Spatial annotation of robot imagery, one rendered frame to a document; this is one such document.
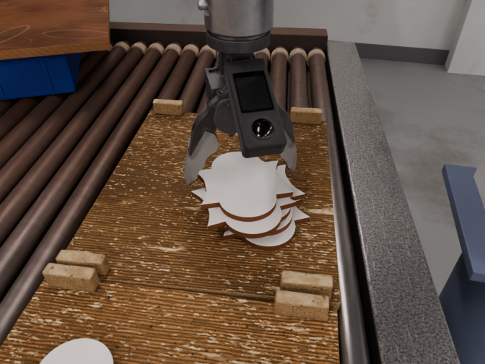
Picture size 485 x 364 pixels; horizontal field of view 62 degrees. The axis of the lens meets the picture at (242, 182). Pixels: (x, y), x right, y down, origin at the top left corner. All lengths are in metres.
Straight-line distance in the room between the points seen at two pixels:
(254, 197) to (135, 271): 0.18
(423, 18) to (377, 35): 0.35
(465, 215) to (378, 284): 0.27
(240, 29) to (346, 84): 0.59
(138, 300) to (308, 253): 0.22
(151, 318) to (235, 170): 0.23
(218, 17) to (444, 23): 3.32
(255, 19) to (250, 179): 0.22
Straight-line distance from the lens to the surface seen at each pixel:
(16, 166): 0.79
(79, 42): 0.92
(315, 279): 0.47
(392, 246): 0.60
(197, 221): 0.57
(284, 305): 0.45
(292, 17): 3.64
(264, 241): 0.52
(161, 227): 0.57
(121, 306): 0.49
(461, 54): 3.64
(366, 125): 0.84
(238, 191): 0.53
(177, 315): 0.47
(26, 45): 0.95
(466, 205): 0.78
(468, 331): 0.92
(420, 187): 2.27
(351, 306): 0.51
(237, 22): 0.43
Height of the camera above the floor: 1.33
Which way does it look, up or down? 39 degrees down
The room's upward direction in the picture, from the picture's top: straight up
